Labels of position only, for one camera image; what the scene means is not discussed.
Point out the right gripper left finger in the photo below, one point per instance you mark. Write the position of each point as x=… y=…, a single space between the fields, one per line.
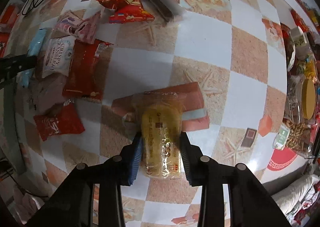
x=72 y=203

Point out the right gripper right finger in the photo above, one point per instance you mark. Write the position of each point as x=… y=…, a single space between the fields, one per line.
x=249 y=202

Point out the light blue snack wrapper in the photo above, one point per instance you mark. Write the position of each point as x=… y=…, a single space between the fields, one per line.
x=33 y=50

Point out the red foil snack bag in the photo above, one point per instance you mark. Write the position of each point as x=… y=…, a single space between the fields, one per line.
x=88 y=68

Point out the red kitkat style bar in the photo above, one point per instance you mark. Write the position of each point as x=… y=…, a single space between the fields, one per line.
x=65 y=122

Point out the yellow cake clear pack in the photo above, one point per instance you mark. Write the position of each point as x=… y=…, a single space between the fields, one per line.
x=159 y=115

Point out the peanut bag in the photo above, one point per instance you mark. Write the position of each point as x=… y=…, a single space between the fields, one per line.
x=294 y=136

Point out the long pink candy pack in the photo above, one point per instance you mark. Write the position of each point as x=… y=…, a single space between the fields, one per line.
x=83 y=29

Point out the clear jar yellow lid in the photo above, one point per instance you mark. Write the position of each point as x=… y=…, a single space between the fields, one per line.
x=301 y=100

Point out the red orange snack bag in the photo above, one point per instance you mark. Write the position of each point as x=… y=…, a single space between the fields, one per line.
x=125 y=11

